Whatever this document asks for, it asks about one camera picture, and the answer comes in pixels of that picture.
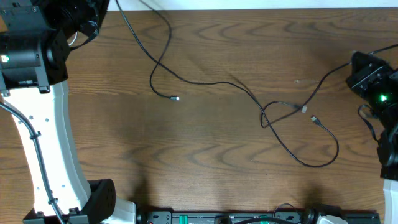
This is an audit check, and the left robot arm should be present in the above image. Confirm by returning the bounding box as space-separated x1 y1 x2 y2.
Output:
1 0 137 223

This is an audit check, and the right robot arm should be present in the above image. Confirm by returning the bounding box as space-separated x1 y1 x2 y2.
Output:
346 52 397 223

